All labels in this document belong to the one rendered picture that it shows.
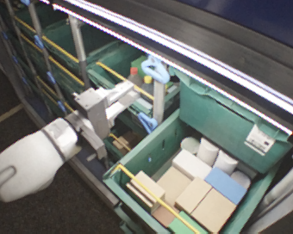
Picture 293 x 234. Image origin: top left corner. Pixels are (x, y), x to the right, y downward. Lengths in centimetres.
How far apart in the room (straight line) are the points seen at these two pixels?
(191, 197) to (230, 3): 61
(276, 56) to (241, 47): 4
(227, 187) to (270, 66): 57
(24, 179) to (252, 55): 44
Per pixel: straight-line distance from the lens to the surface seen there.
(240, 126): 64
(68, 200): 262
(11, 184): 50
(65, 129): 50
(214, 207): 78
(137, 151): 75
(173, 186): 85
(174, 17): 36
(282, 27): 29
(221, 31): 32
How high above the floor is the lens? 235
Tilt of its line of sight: 47 degrees down
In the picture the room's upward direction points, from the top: straight up
